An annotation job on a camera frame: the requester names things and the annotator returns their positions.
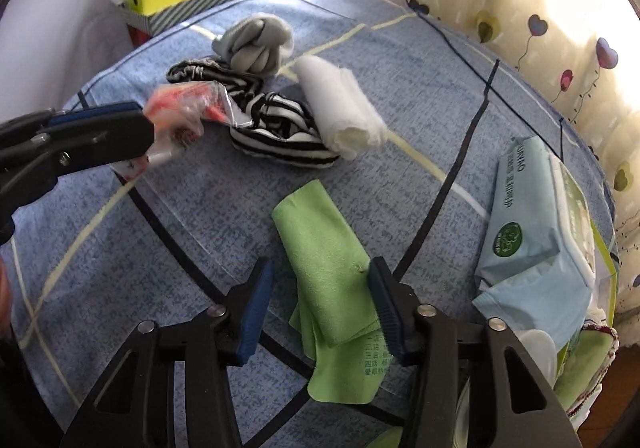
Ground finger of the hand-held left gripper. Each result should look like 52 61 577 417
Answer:
0 109 156 224
0 101 146 149

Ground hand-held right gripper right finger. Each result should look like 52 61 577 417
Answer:
366 255 583 448

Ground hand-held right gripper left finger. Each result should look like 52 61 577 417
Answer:
60 255 275 448

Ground pink plastic packet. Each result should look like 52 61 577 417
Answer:
111 81 253 181

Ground green cleaning cloth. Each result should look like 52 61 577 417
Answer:
271 179 388 404

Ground black white striped sock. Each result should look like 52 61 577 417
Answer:
166 57 341 171

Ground grey sock bundle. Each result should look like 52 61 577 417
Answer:
211 13 295 76

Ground green plush towel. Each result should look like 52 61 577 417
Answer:
552 323 618 421

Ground cream cloth with brown trim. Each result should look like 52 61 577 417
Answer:
582 308 621 359

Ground white towel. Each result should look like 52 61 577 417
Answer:
290 54 390 161

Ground yellow-green box lid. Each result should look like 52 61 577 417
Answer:
550 218 621 429

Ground blue checked bedsheet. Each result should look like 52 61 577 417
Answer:
0 0 621 448

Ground clear plastic jar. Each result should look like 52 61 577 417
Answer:
510 328 557 394

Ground light blue wet wipes pack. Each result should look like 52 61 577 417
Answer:
472 135 608 349

